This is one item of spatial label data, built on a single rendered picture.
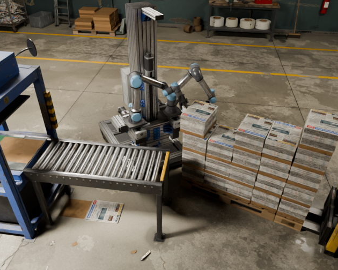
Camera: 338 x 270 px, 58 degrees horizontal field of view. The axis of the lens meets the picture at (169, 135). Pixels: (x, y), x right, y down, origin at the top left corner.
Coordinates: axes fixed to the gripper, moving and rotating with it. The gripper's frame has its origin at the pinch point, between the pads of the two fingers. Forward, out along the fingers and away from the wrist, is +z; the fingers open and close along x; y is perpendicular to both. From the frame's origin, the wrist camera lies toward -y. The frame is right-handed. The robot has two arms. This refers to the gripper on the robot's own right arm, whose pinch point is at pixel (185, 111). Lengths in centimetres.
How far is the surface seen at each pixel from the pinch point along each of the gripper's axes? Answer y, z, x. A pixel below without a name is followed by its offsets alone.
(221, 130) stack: 28.9, 35.1, 6.8
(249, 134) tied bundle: 71, 33, -19
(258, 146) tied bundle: 75, 48, -19
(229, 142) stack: 42, 42, -10
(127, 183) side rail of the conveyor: -15, 14, -109
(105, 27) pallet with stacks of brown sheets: -409, -146, 405
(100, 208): -100, 55, -97
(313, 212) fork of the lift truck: 93, 159, 8
